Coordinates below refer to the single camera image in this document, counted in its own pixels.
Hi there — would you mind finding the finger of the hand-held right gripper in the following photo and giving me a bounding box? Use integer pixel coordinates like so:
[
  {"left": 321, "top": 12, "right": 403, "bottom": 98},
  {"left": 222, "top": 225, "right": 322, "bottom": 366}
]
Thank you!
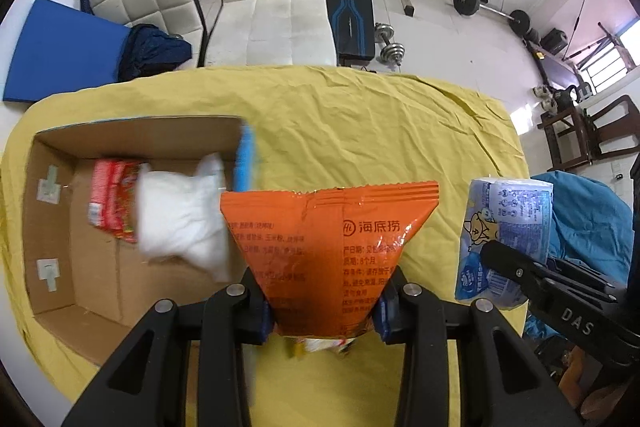
[{"left": 479, "top": 239, "right": 621, "bottom": 308}]

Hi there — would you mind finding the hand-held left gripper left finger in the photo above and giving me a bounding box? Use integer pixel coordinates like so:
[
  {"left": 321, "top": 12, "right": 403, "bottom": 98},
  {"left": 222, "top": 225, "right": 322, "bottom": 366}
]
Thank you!
[{"left": 61, "top": 266, "right": 274, "bottom": 427}]

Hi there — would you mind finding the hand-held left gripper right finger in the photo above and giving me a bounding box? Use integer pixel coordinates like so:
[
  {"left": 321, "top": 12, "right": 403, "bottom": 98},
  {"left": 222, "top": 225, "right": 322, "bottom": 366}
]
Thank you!
[{"left": 376, "top": 265, "right": 587, "bottom": 427}]

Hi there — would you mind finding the blue tissue pack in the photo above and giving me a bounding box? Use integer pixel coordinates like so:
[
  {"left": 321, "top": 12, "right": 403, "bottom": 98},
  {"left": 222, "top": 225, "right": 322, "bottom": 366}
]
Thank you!
[{"left": 454, "top": 177, "right": 557, "bottom": 311}]

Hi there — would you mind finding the orange snack bag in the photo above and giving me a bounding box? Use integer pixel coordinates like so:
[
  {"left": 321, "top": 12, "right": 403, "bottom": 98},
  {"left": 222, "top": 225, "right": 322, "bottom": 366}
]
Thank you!
[{"left": 220, "top": 181, "right": 441, "bottom": 339}]

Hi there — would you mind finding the white soft bag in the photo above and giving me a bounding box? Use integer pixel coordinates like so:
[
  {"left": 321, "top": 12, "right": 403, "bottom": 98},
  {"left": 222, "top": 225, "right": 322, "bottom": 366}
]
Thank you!
[{"left": 136, "top": 152, "right": 242, "bottom": 283}]

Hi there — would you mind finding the cardboard box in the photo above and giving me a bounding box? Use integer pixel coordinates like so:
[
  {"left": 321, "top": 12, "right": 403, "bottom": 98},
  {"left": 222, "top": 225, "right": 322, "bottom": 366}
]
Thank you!
[{"left": 22, "top": 116, "right": 257, "bottom": 367}]

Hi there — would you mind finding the red snack packet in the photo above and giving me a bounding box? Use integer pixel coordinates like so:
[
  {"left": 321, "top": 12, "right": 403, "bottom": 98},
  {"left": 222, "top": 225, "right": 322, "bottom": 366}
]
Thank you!
[{"left": 88, "top": 159, "right": 151, "bottom": 244}]

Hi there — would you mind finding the dark wooden chair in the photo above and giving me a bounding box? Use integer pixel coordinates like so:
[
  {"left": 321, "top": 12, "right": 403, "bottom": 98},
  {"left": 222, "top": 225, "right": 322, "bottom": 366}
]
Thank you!
[{"left": 538, "top": 94, "right": 640, "bottom": 172}]

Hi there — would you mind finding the yellow tablecloth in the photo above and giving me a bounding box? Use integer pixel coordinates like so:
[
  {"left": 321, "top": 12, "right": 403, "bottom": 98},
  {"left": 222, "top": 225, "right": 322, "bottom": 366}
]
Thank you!
[{"left": 0, "top": 65, "right": 531, "bottom": 427}]

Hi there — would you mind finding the chrome dumbbell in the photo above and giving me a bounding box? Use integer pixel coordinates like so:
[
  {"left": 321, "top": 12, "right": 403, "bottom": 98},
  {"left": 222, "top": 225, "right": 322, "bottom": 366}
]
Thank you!
[{"left": 373, "top": 23, "right": 408, "bottom": 68}]

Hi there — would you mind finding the floor barbell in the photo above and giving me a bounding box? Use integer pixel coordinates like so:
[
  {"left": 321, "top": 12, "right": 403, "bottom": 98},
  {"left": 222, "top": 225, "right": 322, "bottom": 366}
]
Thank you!
[{"left": 449, "top": 0, "right": 532, "bottom": 38}]

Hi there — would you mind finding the dark blue cloth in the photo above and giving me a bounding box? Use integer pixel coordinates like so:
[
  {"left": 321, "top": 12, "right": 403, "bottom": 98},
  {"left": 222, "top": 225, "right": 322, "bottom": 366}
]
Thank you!
[{"left": 117, "top": 24, "right": 194, "bottom": 82}]

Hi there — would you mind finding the black blue weight bench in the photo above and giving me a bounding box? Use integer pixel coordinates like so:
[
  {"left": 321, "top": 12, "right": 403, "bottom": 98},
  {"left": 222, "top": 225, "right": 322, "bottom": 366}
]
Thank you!
[{"left": 326, "top": 0, "right": 377, "bottom": 68}]

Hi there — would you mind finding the blue foam mat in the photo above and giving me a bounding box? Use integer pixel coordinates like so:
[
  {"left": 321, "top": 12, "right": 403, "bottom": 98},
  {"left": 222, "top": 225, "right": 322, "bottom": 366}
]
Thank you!
[{"left": 3, "top": 0, "right": 132, "bottom": 102}]

